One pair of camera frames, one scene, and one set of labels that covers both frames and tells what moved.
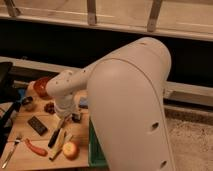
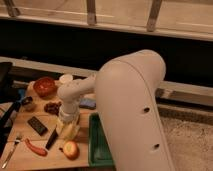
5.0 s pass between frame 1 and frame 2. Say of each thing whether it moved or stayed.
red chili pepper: stayed
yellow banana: moved
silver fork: stayed
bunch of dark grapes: stayed
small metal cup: stayed
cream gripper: moved
